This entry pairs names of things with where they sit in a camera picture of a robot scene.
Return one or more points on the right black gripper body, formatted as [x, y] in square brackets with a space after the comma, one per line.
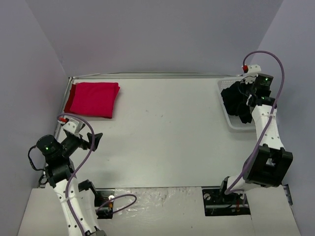
[243, 93]

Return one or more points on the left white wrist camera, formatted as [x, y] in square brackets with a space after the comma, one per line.
[72, 126]

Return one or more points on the black t shirt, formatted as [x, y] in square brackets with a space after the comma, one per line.
[234, 100]

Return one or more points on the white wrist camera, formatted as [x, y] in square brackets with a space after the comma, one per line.
[251, 69]
[72, 126]

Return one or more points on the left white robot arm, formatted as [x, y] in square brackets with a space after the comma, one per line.
[76, 198]

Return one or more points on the white plastic basket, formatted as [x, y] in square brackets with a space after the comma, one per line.
[233, 122]

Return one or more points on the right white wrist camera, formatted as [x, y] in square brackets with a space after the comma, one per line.
[251, 69]

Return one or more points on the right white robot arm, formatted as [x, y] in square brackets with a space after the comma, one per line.
[269, 161]

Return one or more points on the folded red t shirt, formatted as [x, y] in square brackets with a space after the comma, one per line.
[92, 99]

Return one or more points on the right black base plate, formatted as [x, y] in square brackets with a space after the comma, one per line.
[218, 204]

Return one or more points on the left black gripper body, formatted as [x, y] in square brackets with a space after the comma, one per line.
[91, 141]

